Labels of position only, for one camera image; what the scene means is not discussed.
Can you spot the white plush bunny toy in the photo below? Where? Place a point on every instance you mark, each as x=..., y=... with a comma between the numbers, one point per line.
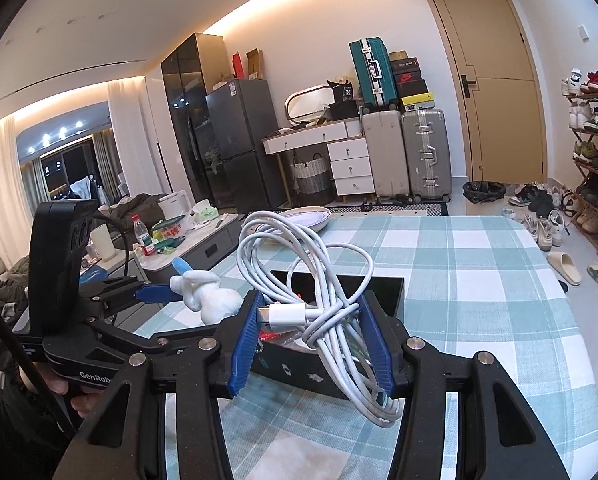
x=201, y=292

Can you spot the red white bag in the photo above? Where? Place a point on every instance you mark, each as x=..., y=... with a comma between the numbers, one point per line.
x=285, y=339

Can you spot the white oval bowl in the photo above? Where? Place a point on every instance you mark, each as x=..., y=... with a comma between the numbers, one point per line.
x=312, y=217

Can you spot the black storage box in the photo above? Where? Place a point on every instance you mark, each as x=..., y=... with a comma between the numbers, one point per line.
x=335, y=363

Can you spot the black trash bag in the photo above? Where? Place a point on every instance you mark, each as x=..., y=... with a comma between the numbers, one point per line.
x=480, y=192

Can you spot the plaid teal tablecloth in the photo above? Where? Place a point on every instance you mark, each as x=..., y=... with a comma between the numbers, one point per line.
x=470, y=284

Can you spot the tan wooden door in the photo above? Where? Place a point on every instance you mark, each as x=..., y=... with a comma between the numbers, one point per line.
x=497, y=87

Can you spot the beige suitcase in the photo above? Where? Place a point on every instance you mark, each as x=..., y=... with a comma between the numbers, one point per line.
x=383, y=134

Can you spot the beige slipper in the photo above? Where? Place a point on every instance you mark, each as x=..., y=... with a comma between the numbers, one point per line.
x=564, y=264

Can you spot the black refrigerator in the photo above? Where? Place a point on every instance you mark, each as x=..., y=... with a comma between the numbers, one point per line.
x=242, y=116

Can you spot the white electric kettle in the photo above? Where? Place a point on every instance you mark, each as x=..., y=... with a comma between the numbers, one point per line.
x=175, y=205

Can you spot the stacked shoe boxes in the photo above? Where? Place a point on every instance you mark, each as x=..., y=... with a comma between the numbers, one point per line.
x=411, y=85

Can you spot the silver suitcase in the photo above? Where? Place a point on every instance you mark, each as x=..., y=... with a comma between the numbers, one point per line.
x=427, y=155

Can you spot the oval mirror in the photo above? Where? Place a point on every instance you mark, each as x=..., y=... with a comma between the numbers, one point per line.
x=308, y=104

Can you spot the plastic water bottle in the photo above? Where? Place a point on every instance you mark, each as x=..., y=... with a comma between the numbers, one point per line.
x=143, y=236

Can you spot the left gripper camera mount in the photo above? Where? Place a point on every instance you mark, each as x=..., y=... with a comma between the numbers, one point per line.
x=60, y=233

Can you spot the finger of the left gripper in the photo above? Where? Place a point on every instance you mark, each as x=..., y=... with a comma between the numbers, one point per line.
x=144, y=293
x=116, y=338

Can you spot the white dresser with drawers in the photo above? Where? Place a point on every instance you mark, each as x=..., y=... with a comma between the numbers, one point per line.
x=343, y=146

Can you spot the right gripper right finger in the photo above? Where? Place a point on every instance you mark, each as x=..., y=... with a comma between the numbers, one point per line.
x=499, y=437

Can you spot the green tissue pack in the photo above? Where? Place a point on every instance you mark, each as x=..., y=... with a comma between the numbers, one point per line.
x=203, y=211

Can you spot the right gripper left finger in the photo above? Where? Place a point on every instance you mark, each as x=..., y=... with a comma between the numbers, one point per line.
x=124, y=435

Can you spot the grey side cabinet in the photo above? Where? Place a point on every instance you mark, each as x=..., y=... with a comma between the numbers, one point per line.
x=201, y=248

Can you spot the woven laundry basket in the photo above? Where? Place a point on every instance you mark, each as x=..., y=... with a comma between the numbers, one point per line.
x=312, y=180

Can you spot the person's left hand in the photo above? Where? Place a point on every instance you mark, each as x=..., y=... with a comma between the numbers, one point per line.
x=83, y=403

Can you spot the teal suitcase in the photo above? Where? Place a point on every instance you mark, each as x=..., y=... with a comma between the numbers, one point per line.
x=372, y=63

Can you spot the black tote bag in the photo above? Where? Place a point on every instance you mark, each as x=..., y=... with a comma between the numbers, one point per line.
x=342, y=89

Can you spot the black tall cabinet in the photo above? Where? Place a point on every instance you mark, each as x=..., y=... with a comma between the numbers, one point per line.
x=189, y=74

